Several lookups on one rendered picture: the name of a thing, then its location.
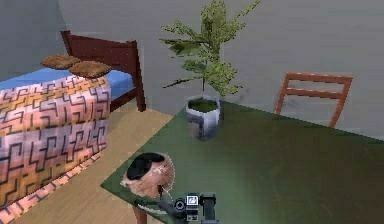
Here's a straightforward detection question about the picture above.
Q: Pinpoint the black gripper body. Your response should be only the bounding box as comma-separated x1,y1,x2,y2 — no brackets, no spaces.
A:
158,197,188,222

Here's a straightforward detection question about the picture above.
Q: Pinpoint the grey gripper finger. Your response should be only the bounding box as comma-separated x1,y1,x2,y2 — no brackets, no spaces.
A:
136,203,170,216
133,198,165,206

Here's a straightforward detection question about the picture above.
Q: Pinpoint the green dining table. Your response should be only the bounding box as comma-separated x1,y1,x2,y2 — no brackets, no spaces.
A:
99,99,384,224

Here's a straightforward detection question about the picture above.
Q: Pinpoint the brown wooden chair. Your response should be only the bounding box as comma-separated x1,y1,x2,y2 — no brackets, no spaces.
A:
273,71,354,129

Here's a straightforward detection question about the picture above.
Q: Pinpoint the green house plant grey pot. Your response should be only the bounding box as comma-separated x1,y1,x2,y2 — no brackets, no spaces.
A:
159,0,263,142

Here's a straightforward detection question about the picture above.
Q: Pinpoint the orange patterned bed blanket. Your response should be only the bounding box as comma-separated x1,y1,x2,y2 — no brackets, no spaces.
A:
0,74,113,224

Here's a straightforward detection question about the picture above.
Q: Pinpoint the brown pillow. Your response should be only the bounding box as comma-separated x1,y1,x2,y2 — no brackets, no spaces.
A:
68,60,113,80
39,54,82,71

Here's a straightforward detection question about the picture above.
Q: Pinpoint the dark red wooden bed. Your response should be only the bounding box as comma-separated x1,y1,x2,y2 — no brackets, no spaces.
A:
0,29,148,114

